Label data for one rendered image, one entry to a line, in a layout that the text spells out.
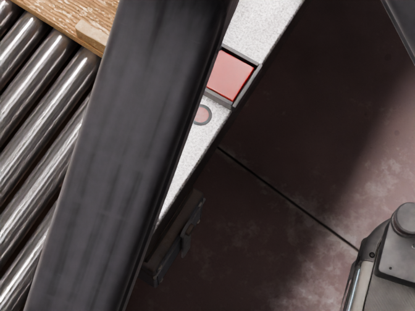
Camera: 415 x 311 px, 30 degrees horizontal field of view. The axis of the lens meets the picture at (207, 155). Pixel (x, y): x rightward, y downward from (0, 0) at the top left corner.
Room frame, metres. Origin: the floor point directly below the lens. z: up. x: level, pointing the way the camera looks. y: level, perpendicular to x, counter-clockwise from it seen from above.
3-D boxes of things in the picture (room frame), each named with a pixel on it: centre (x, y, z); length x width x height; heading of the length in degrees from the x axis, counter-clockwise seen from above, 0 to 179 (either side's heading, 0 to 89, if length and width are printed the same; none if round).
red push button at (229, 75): (0.48, -0.01, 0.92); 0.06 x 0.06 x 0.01; 65
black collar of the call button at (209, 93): (0.48, -0.01, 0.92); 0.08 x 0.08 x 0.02; 65
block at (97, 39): (0.50, 0.17, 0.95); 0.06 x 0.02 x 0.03; 62
